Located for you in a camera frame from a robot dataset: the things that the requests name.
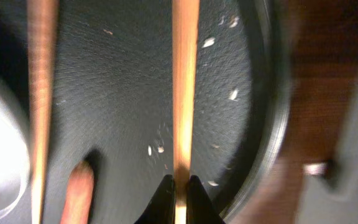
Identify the carrot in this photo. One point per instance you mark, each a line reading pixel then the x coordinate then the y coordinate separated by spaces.
pixel 79 195

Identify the grey plate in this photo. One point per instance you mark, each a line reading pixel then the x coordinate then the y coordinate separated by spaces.
pixel 14 151

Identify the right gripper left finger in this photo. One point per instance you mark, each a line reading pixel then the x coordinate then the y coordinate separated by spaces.
pixel 161 208

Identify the wooden chopstick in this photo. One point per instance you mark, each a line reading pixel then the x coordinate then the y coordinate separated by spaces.
pixel 185 16
pixel 42 19

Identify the grey dishwasher rack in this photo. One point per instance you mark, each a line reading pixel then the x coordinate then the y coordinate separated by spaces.
pixel 331 189

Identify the black round tray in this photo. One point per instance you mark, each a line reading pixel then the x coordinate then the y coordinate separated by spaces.
pixel 112 101

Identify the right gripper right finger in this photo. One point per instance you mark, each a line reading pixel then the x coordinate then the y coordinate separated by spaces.
pixel 199 208

